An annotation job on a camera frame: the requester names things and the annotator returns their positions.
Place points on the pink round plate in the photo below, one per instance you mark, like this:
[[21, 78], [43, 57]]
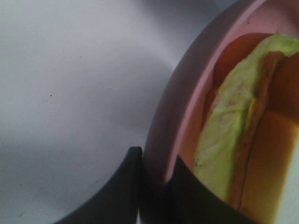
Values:
[[192, 76]]

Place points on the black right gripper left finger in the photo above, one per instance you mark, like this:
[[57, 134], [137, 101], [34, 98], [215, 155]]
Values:
[[117, 201]]

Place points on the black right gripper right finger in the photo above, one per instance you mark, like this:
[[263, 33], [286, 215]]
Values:
[[188, 201]]

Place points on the toast sandwich with lettuce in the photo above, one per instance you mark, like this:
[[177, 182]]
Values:
[[248, 149]]

